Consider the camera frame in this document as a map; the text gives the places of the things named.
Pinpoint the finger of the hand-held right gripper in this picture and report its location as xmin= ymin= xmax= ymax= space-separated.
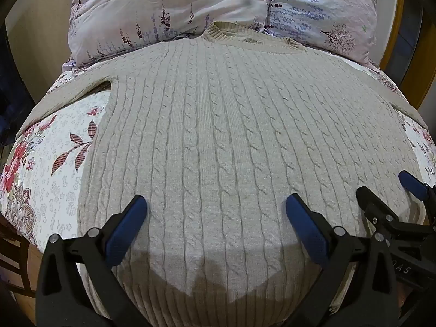
xmin=398 ymin=170 xmax=436 ymax=202
xmin=356 ymin=186 xmax=401 ymax=234

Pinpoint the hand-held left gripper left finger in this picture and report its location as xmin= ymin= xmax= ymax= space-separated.
xmin=37 ymin=195 xmax=148 ymax=327

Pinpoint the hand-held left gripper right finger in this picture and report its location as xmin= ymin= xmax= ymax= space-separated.
xmin=285 ymin=193 xmax=401 ymax=327

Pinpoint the beige cable-knit sweater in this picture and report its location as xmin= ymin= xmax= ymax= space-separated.
xmin=25 ymin=21 xmax=430 ymax=327

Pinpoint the floral bed sheet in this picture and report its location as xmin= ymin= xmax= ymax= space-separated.
xmin=0 ymin=53 xmax=436 ymax=327

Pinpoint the brown wooden furniture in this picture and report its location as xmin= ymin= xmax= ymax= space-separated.
xmin=0 ymin=211 xmax=39 ymax=302

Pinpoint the yellow wooden shelf unit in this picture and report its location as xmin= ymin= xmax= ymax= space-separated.
xmin=379 ymin=0 xmax=436 ymax=108

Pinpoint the pink floral pillow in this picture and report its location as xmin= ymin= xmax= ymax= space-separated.
xmin=66 ymin=0 xmax=273 ymax=66

